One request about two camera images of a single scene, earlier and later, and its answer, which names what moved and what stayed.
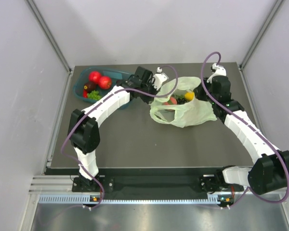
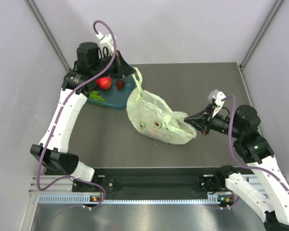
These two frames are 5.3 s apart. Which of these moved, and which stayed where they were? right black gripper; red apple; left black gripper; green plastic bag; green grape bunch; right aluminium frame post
Moved: green plastic bag; left black gripper; right black gripper
Stayed: green grape bunch; red apple; right aluminium frame post
